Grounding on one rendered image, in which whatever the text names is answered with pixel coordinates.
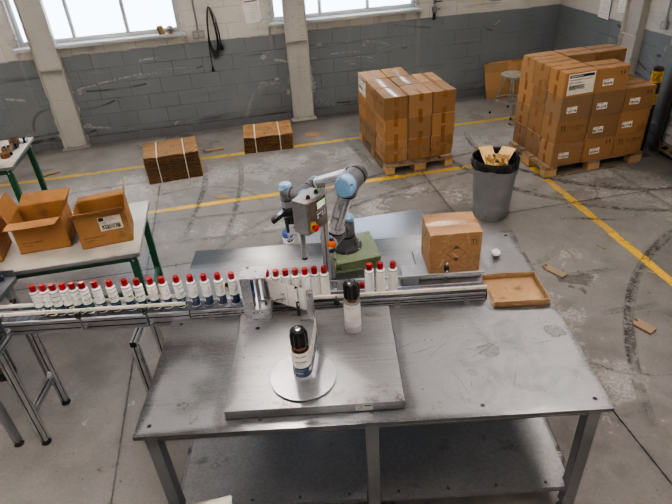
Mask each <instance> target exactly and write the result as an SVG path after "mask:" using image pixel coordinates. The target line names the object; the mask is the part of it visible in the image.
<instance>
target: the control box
mask: <svg viewBox="0 0 672 504"><path fill-rule="evenodd" d="M314 189H316V188H312V187H310V188H308V189H307V190H306V191H304V192H303V193H301V194H300V195H298V196H297V197H296V198H294V199H293V200H292V201H291V202H292V211H293V219H294V228H295V232H297V233H300V234H303V235H307V236H310V235H312V234H313V233H314V232H315V231H314V230H313V229H312V227H313V225H316V224H317V225H319V228H320V227H322V226H323V225H324V224H325V223H327V222H328V221H327V208H326V214H325V215H323V216H322V217H321V218H319V219H318V220H317V218H316V214H317V213H318V212H319V211H320V210H322V209H323V208H324V207H326V204H325V205H324V206H323V207H321V208H320V209H319V210H318V211H316V202H315V201H317V200H318V199H319V198H321V197H322V196H324V195H325V192H324V191H322V190H320V191H318V192H319V194H317V195H315V194H314ZM306 195H310V198H311V199H310V200H306V199H305V198H306ZM325 203H326V195H325Z"/></svg>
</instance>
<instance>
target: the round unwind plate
mask: <svg viewBox="0 0 672 504"><path fill-rule="evenodd" d="M312 372H313V377H312V378H311V379H310V380H309V381H306V382H299V381H297V380H296V379H295V378H294V371H293V364H292V357H291V355H290V356H288V357H286V358H284V359H283V360H281V361H280V362H279V363H278V364H277V365H276V366H275V367H274V369H273V371H272V374H271V385H272V387H273V389H274V390H275V392H276V393H277V394H279V395H280V396H281V397H283V398H285V399H288V400H292V401H308V400H312V399H315V398H318V397H320V396H322V395H324V394H325V393H326V392H328V391H329V390H330V389H331V387H332V386H333V384H334V382H335V380H336V369H335V366H334V364H333V363H332V362H331V361H330V360H329V359H328V358H327V357H325V356H323V355H320V354H317V353H315V359H314V365H313V370H312Z"/></svg>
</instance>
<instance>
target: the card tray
mask: <svg viewBox="0 0 672 504"><path fill-rule="evenodd" d="M482 281H483V283H484V285H487V289H486V290H487V293H488V295H489V298H490V300H491V302H492V305H493V307H494V308H500V307H516V306H532V305H547V304H549V303H550V297H549V295H548V294H547V292H546V290H545V289H544V287H543V285H542V283H541V282H540V280H539V278H538V276H537V275H536V273H535V271H525V272H509V273H493V274H483V275H482Z"/></svg>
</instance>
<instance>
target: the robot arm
mask: <svg viewBox="0 0 672 504"><path fill-rule="evenodd" d="M367 177H368V172H367V169H366V168H365V166H363V165H362V164H358V163H357V164H352V165H349V166H347V167H346V168H345V169H342V170H338V171H335V172H331V173H328V174H324V175H321V176H312V177H310V178H309V179H308V180H307V181H305V182H304V183H303V184H302V185H301V186H299V187H298V188H296V187H292V185H291V182H289V181H283V182H281V183H280V184H279V193H280V200H281V207H282V210H281V211H280V212H279V213H278V214H276V215H275V216H274V217H272V218H271V222H272V223H273V224H275V223H277V222H278V221H279V220H280V219H282V218H283V217H284V222H285V227H286V229H287V236H288V238H289V239H290V235H293V234H295V233H296V232H295V229H293V228H292V227H293V226H294V219H293V211H292V202H291V201H292V200H293V199H294V198H296V197H297V196H298V195H300V194H301V193H303V192H304V191H306V190H307V189H308V188H310V187H312V188H316V189H317V183H325V188H326V187H329V186H333V185H334V188H335V189H336V194H337V198H336V201H335V205H334V208H333V212H332V215H331V219H330V221H328V227H329V239H330V238H334V239H336V247H335V248H336V249H337V250H338V251H340V252H352V251H354V250H356V249H357V248H358V247H359V241H358V239H357V237H356V235H355V226H354V217H353V215H352V214H351V213H349V212H348V211H349V208H350V205H351V201H352V199H354V198H355V197H356V195H357V192H358V189H359V187H360V186H361V185H362V184H363V183H364V182H365V181H366V180H367ZM289 228H290V230H289Z"/></svg>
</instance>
